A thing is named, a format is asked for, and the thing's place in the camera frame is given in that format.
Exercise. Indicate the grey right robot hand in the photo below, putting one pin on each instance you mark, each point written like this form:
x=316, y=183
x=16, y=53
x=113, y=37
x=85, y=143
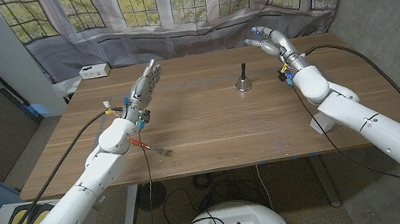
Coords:
x=279, y=42

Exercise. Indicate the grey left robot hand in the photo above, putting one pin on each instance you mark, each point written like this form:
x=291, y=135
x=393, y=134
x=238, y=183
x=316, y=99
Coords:
x=143, y=90

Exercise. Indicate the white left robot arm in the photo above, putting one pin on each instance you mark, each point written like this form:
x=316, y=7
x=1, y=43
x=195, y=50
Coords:
x=78, y=201

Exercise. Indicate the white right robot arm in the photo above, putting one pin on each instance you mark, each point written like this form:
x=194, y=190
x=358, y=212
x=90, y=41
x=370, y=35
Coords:
x=382, y=132

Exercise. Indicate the white cube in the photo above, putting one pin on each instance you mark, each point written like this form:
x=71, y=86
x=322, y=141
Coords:
x=320, y=126

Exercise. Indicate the white electrical box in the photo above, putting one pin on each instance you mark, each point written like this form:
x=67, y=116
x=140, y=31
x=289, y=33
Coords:
x=94, y=71

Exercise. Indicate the printed window backdrop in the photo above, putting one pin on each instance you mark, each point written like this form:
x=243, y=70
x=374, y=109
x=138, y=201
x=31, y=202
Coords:
x=193, y=37

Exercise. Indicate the black round floor disc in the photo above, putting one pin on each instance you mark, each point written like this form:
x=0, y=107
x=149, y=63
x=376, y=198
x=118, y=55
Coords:
x=151, y=195

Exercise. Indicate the white table leg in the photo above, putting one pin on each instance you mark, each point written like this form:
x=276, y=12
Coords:
x=130, y=211

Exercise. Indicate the grey table leg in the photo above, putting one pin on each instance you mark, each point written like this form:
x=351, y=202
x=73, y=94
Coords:
x=325, y=182

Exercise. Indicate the black and yellow foot pedal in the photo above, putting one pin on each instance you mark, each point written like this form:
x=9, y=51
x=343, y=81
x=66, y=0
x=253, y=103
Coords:
x=17, y=219

